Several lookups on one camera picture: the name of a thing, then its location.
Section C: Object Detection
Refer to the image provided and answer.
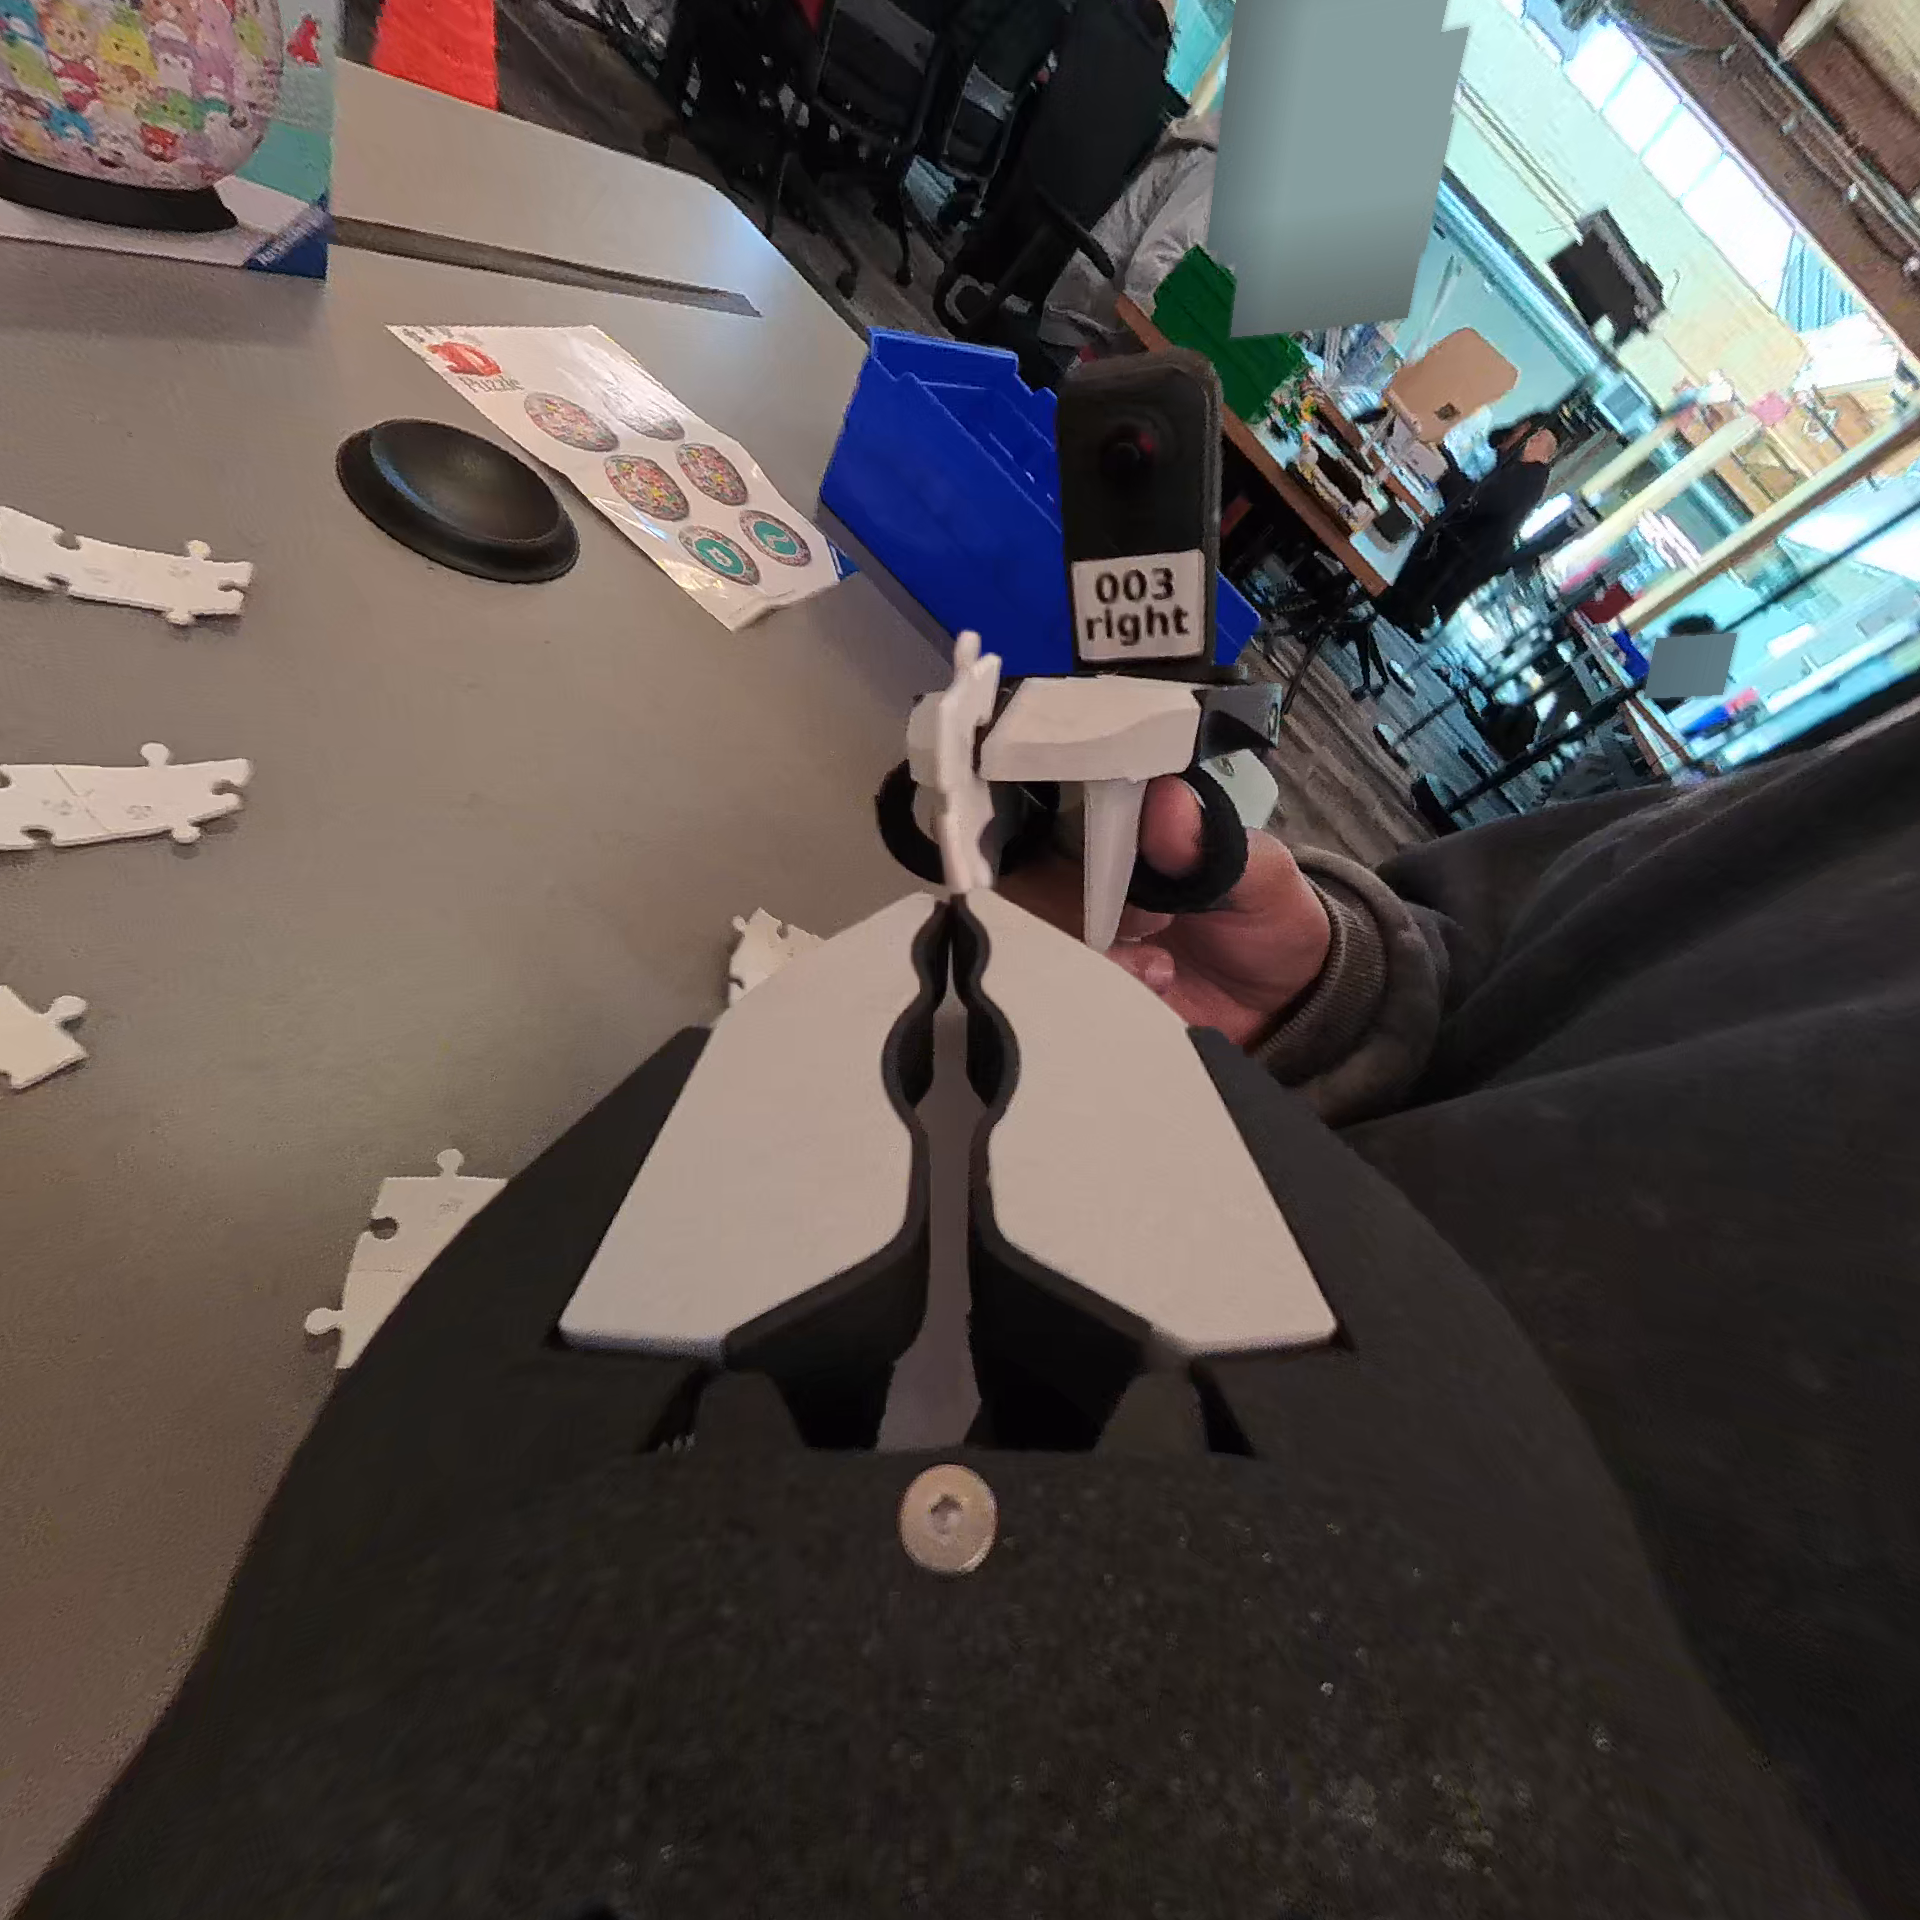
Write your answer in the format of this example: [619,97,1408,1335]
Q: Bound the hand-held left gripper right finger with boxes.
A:
[957,896,1340,1450]

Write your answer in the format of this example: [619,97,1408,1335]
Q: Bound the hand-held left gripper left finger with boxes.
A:
[558,891,950,1450]

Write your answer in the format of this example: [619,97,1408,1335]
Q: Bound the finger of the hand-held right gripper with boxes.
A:
[976,682,1205,785]

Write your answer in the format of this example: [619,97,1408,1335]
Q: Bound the single white puzzle piece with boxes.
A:
[907,632,1003,905]

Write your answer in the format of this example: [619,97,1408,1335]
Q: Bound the loose white puzzle pieces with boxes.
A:
[0,746,256,855]

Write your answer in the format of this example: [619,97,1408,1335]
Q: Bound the scattered white puzzle pieces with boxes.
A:
[0,507,256,627]

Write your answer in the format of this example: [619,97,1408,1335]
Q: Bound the printed puzzle box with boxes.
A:
[0,0,336,282]

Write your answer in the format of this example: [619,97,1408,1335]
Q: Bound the person's right hand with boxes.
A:
[1117,786,1337,1047]

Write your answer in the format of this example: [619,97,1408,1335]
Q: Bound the cluttered wooden table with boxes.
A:
[1117,293,1426,602]

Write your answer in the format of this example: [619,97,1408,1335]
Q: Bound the blue plastic bin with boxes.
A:
[817,328,1264,712]

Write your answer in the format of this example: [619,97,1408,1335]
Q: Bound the green plastic crate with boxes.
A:
[1153,247,1309,426]

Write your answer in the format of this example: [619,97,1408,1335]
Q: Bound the black office chair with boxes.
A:
[644,0,932,296]
[932,0,1179,351]

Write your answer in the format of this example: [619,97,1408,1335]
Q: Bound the white paper sheet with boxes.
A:
[387,321,845,634]

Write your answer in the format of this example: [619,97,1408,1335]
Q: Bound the person's dark clothing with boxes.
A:
[1320,902,1920,1920]

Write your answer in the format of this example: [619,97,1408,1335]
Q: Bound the black hanging monitor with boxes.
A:
[1550,211,1665,329]

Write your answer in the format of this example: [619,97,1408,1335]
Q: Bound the black round table grommet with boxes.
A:
[336,418,584,587]

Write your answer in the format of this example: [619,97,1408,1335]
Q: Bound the orange ribbed cone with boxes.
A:
[370,0,501,112]

